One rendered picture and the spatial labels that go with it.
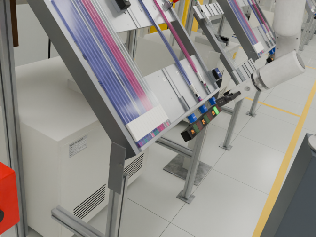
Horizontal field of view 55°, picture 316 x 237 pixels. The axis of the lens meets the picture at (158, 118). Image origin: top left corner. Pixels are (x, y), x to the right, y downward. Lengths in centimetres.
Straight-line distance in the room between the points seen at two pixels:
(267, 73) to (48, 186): 92
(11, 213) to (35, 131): 45
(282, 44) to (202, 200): 105
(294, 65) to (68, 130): 82
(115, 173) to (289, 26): 71
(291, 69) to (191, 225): 100
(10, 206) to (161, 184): 125
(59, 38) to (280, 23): 69
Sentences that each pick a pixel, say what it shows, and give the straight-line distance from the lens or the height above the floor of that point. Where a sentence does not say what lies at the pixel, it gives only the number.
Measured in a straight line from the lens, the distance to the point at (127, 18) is 121.
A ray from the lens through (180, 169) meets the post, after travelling 206.
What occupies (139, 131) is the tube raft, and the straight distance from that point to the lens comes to 94.
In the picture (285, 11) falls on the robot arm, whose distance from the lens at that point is 109.
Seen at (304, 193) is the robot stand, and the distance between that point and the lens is 131.
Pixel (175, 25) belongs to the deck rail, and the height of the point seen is 95.
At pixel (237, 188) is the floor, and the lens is 207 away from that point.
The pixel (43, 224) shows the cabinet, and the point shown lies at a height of 14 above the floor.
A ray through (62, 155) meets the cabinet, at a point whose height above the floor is 55.
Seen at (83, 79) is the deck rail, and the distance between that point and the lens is 93.
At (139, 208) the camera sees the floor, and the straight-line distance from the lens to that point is 176.
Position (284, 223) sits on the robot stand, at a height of 37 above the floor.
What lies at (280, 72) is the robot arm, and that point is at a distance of 113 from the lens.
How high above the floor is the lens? 125
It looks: 29 degrees down
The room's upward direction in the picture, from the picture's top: 10 degrees clockwise
